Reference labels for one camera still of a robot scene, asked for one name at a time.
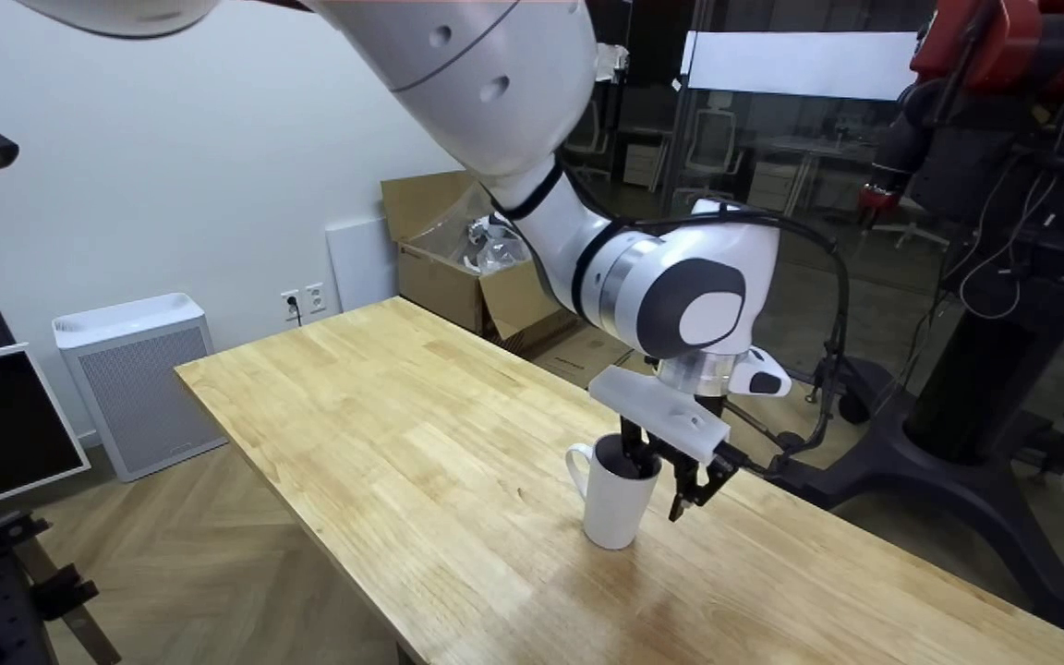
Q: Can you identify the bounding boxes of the grey office chair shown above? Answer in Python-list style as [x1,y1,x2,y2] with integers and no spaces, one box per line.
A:
[683,107,745,207]

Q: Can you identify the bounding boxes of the white mug with dark inside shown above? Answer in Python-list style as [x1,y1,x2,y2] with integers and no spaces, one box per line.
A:
[561,433,667,555]

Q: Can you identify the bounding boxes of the white wall panel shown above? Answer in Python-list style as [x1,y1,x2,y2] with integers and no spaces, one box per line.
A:
[323,214,398,318]

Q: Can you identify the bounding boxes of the clear plastic bag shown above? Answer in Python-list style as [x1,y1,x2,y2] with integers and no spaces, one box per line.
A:
[454,209,531,276]

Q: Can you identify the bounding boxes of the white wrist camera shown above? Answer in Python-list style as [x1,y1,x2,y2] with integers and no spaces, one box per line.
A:
[728,345,795,404]

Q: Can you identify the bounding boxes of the white wrist mount plate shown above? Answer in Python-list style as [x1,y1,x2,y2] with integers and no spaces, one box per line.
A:
[587,367,737,470]

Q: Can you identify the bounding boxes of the black glass wall post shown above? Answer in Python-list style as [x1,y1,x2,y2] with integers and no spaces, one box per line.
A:
[646,0,716,235]

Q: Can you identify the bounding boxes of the red office chair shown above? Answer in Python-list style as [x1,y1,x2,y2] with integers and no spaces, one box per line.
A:
[854,181,950,258]

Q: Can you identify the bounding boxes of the white air purifier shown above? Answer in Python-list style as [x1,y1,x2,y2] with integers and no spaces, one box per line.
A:
[48,287,229,484]

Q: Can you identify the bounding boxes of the black caster foot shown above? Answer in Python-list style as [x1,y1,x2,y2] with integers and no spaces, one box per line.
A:
[811,336,896,428]

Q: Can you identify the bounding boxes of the open cardboard box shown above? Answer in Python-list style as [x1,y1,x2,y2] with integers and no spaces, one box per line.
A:
[378,166,582,356]

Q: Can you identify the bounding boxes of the black wheeled pedestal base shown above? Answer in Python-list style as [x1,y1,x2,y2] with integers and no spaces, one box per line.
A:
[766,306,1064,656]

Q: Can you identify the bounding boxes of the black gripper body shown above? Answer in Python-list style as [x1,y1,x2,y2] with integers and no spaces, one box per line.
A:
[614,418,755,495]

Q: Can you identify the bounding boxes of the flat cardboard sheet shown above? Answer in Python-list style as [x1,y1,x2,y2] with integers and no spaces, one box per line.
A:
[530,320,646,390]

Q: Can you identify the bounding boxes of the bright white board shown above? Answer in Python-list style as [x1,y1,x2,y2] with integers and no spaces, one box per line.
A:
[676,27,924,103]

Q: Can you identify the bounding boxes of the red and black robot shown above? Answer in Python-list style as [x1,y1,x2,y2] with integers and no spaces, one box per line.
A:
[856,0,1064,372]

